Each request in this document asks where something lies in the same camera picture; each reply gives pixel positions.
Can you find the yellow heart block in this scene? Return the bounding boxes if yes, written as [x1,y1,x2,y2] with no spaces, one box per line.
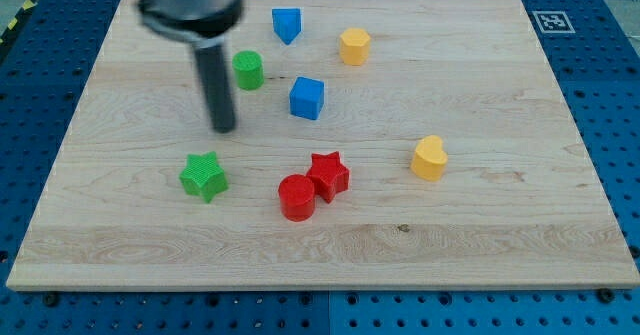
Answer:
[410,135,448,182]

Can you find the yellow hexagon block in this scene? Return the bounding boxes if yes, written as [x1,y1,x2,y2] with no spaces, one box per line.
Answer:
[339,28,371,66]

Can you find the green star block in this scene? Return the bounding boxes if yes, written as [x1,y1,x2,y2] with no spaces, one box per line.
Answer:
[179,152,229,203]

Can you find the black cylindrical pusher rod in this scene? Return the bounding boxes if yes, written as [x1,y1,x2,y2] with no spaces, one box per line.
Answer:
[194,44,236,133]

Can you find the blue triangle block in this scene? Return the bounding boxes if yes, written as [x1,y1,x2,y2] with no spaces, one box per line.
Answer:
[272,8,302,45]

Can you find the red cylinder block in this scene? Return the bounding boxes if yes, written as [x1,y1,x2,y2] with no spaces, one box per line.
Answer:
[278,174,315,222]

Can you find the green cylinder block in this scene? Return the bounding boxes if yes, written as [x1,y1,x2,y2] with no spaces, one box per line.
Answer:
[232,50,264,90]

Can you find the light wooden board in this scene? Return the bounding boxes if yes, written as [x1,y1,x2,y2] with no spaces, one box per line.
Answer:
[7,0,639,292]

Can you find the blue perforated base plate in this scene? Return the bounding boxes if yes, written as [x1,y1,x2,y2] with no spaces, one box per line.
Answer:
[1,0,639,334]

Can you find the blue cube block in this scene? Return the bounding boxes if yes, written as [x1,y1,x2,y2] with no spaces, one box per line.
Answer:
[289,77,325,120]

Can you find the white fiducial marker tag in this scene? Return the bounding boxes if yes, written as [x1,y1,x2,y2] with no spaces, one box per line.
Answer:
[532,10,575,34]

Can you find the red star block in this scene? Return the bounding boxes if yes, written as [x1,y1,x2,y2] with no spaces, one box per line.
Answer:
[306,151,350,203]

